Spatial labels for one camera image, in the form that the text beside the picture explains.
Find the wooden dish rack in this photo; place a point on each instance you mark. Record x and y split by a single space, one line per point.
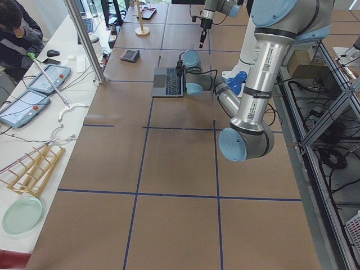
31 173

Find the white basket with tools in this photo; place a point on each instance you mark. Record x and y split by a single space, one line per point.
352 231

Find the folded grey pink cloth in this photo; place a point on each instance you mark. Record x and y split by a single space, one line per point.
130 55

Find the black smartphone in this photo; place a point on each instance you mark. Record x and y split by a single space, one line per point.
51 61

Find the black computer mouse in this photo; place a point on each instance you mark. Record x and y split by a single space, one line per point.
53 53

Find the grey laptop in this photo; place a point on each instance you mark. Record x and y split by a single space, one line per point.
167 83

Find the lower teach pendant tablet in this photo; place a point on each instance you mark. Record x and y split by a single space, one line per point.
22 110

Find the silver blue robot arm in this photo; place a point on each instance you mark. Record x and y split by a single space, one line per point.
276 25
229 8

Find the seated person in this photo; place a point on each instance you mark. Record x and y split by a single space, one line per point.
20 35

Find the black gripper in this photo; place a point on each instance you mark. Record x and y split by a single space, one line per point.
205 23

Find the wooden mug tree stand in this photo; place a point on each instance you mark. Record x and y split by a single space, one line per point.
141 30

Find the pale green plate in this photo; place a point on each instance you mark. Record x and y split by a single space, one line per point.
22 215

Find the aluminium frame post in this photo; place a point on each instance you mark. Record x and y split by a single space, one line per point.
85 40

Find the reacher grabber stick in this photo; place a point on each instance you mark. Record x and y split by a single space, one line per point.
68 106

